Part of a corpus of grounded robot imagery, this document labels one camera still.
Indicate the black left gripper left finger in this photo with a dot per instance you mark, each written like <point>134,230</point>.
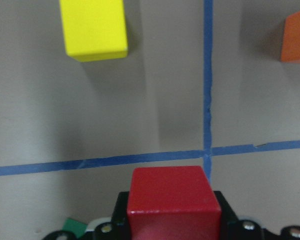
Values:
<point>120,217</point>

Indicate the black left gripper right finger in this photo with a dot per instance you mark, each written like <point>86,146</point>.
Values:
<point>228,218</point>

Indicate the red wooden block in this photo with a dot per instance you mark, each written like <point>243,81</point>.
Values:
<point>172,203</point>

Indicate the green wooden block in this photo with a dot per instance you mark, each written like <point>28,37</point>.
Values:
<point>77,227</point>

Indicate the orange wooden block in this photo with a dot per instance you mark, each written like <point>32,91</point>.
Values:
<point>290,50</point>

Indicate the yellow wooden block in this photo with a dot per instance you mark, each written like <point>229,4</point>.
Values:
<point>94,30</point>

